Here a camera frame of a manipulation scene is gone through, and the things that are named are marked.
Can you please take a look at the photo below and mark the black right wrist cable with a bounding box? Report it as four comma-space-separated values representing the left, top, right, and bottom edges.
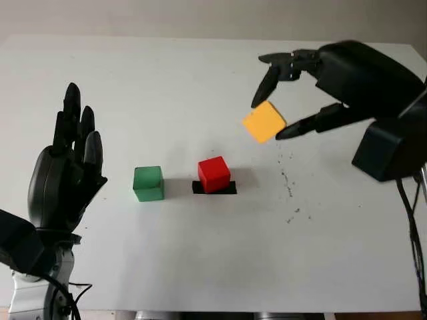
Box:
396, 169, 427, 320

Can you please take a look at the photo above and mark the red wooden block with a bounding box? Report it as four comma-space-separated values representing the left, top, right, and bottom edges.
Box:
197, 155, 232, 195

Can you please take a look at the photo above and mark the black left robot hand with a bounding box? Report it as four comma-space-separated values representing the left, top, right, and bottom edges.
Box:
27, 82, 109, 235

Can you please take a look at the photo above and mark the yellow wooden block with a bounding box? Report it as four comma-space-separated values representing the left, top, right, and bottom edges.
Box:
242, 100, 288, 145

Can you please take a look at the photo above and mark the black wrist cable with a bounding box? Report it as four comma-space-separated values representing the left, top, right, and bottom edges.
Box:
42, 272, 93, 320
396, 169, 427, 320

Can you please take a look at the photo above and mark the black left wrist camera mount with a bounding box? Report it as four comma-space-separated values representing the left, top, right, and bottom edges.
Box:
0, 209, 47, 275

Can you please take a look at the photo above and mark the green wooden block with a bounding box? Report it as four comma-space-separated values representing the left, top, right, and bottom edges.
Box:
133, 165, 165, 203

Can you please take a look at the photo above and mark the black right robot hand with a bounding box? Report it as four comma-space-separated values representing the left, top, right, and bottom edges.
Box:
250, 40, 427, 141

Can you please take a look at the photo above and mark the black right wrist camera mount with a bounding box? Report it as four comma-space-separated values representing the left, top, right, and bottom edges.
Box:
351, 99, 427, 183

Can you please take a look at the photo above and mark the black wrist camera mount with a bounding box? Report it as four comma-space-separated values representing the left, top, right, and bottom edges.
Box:
351, 99, 427, 183
0, 209, 47, 275

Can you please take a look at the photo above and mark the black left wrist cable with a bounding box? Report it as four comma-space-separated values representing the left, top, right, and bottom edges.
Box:
42, 272, 93, 320

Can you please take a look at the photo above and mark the black tape patch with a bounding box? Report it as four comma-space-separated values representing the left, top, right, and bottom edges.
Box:
191, 179, 238, 195

